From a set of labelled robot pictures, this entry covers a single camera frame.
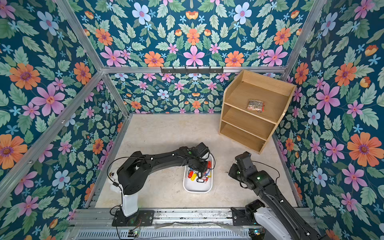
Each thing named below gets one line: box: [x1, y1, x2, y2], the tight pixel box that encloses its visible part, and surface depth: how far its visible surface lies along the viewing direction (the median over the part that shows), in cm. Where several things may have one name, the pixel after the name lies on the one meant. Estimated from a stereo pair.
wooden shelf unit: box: [218, 69, 297, 155], surface depth 90 cm
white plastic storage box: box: [183, 153, 214, 194], surface depth 85 cm
